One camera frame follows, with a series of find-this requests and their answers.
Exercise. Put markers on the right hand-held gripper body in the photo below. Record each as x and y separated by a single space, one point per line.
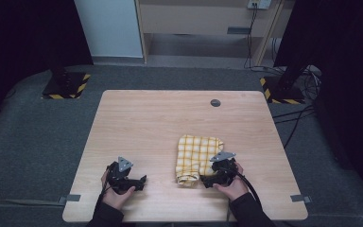
223 170

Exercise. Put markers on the grey label on shelf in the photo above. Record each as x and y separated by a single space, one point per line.
238 30

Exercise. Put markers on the black curtain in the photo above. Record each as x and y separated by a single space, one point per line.
349 78
19 47

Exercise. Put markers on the grey tape piece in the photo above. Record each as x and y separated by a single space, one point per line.
72 198
300 199

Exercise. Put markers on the person's right hand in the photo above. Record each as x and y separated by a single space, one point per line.
236 190

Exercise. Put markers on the yellow plaid shirt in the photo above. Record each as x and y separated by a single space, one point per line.
195 157

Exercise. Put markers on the black stand with striped base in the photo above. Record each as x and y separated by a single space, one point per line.
283 93
66 86

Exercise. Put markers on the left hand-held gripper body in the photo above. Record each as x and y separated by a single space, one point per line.
119 178

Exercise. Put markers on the white panel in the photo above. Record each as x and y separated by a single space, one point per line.
110 28

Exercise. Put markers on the grey round table grommet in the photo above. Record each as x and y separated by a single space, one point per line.
215 102

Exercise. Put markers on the person's left hand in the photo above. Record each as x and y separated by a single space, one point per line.
116 200

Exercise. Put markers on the white power socket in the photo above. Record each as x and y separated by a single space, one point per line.
259 3

